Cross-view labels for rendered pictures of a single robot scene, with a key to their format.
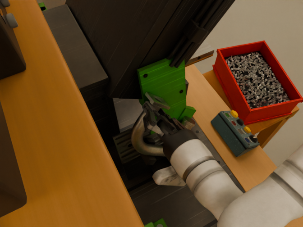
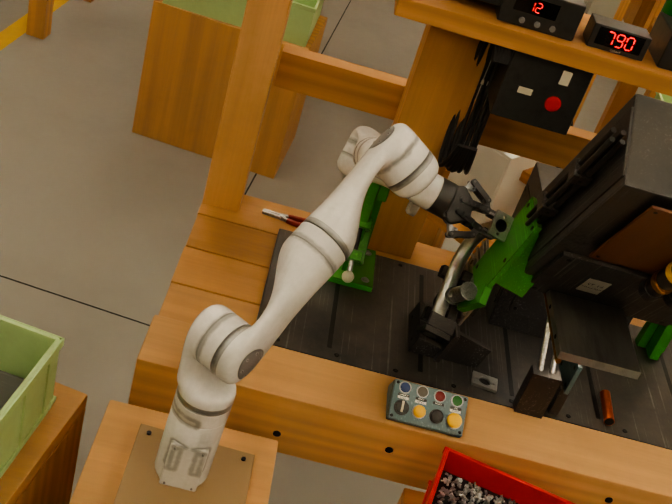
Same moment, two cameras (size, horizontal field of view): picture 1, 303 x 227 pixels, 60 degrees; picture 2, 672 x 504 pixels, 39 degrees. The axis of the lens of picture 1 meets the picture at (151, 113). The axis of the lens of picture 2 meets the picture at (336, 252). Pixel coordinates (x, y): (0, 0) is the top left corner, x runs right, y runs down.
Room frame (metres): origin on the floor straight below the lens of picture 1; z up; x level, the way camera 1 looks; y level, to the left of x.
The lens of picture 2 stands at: (0.71, -1.70, 2.14)
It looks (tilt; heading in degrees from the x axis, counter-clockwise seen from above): 33 degrees down; 112
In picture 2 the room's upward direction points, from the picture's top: 18 degrees clockwise
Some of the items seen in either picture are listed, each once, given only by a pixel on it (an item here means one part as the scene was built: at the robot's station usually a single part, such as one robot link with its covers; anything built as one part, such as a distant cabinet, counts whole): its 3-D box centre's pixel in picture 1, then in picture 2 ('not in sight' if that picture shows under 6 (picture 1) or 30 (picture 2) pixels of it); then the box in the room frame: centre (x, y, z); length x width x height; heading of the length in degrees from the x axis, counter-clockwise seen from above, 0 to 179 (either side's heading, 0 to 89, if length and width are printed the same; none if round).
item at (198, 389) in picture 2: not in sight; (215, 360); (0.17, -0.71, 1.14); 0.09 x 0.09 x 0.17; 86
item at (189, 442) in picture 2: not in sight; (193, 431); (0.17, -0.72, 0.98); 0.09 x 0.09 x 0.17; 31
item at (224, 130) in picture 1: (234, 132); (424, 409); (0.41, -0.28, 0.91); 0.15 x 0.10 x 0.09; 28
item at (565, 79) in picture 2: not in sight; (538, 82); (0.25, 0.20, 1.42); 0.17 x 0.12 x 0.15; 28
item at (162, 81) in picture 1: (158, 88); (520, 253); (0.40, -0.02, 1.17); 0.13 x 0.12 x 0.20; 28
